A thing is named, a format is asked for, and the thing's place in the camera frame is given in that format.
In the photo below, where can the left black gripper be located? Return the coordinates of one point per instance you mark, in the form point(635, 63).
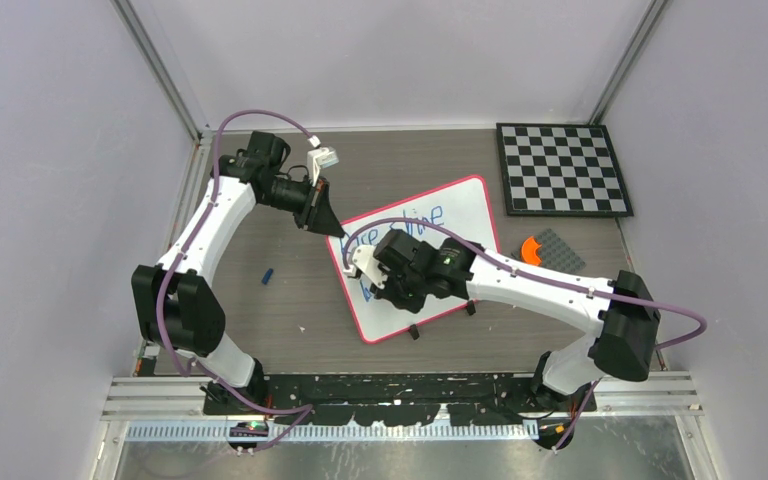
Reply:
point(318, 214)

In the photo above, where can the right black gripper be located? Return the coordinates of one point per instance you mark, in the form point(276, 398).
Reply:
point(415, 304)

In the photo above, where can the blue marker cap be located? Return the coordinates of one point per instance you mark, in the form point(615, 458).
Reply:
point(267, 276)

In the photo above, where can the white whiteboard pink rim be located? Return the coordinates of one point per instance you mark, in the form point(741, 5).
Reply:
point(462, 207)

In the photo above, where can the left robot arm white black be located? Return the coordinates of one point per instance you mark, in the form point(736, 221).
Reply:
point(175, 305)

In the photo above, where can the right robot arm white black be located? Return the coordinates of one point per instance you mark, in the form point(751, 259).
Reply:
point(617, 317)

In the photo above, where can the black board stop left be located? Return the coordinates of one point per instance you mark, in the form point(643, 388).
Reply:
point(414, 332)

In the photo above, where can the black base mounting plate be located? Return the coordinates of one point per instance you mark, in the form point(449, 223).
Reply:
point(401, 400)

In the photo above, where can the orange curved block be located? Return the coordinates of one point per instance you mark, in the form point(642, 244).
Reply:
point(530, 251)

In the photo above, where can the grey lego baseplate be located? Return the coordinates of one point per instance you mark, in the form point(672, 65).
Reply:
point(556, 254)

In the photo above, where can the black white checkerboard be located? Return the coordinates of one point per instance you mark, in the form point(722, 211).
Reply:
point(560, 170)

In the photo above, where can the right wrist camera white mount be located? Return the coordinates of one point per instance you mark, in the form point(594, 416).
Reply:
point(363, 263)

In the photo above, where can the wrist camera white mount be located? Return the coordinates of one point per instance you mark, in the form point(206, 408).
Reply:
point(319, 157)
point(363, 263)

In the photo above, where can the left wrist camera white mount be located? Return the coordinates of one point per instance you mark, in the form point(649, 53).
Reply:
point(319, 157)

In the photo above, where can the white slotted cable duct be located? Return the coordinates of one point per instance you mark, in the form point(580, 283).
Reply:
point(260, 431)

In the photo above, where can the aluminium frame rail front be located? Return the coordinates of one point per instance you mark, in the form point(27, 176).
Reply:
point(151, 398)

